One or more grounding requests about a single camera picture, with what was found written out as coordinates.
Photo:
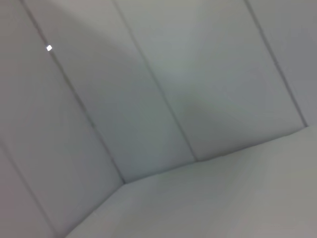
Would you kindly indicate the small white wall tag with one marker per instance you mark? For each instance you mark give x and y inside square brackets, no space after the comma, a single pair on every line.
[49,47]

